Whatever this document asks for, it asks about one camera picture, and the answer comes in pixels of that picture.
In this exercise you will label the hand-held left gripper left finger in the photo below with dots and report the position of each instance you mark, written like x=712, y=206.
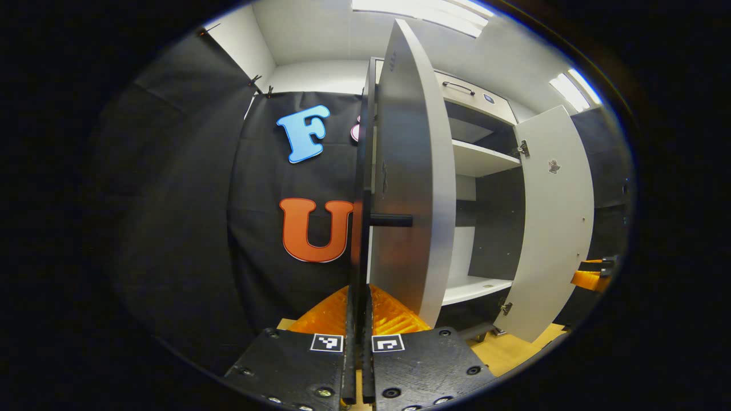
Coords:
x=297, y=371

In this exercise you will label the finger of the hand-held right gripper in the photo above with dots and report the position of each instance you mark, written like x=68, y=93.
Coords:
x=588, y=279
x=599, y=264

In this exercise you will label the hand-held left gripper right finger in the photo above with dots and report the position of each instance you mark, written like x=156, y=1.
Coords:
x=422, y=368

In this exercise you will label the grey cabinet door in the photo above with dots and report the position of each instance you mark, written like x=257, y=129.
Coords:
x=411, y=142
x=554, y=217

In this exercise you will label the grey double-door shoe cabinet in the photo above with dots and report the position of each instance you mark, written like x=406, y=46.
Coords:
x=485, y=162

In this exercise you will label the grey cabinet drawer front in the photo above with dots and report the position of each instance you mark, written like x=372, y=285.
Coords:
x=485, y=105

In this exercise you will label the black backdrop cloth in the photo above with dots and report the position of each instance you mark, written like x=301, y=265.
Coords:
x=200, y=228

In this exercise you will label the short ceiling light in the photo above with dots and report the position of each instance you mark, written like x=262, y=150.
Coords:
x=574, y=90

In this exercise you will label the long ceiling light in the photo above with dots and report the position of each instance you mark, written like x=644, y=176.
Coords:
x=422, y=11

